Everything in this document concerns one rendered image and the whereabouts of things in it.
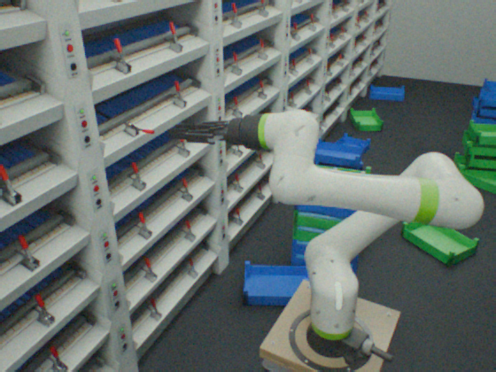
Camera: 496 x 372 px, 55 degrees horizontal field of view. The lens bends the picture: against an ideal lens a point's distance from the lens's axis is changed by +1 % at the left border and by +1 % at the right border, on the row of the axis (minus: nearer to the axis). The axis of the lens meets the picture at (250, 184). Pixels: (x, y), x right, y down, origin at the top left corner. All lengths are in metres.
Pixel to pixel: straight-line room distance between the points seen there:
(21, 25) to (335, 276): 0.98
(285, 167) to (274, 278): 1.15
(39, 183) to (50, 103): 0.20
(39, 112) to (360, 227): 0.91
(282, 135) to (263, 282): 1.15
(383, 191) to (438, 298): 1.15
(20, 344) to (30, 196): 0.39
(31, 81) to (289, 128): 0.62
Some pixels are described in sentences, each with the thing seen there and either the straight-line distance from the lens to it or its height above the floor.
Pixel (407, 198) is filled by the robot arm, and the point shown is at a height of 0.86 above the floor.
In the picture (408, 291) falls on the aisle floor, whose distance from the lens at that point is 2.27.
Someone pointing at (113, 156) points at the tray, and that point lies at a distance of 1.40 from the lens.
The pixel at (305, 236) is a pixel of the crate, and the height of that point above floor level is 0.19.
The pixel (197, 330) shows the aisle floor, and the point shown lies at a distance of 2.00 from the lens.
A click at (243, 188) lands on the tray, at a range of 2.25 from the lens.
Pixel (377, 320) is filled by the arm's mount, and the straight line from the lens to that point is 1.62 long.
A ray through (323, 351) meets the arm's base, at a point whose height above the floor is 0.34.
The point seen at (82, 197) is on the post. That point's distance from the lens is 1.34.
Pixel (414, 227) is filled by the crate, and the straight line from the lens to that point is 2.67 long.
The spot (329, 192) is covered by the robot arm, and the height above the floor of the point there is 0.87.
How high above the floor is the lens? 1.44
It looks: 29 degrees down
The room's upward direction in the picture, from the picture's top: straight up
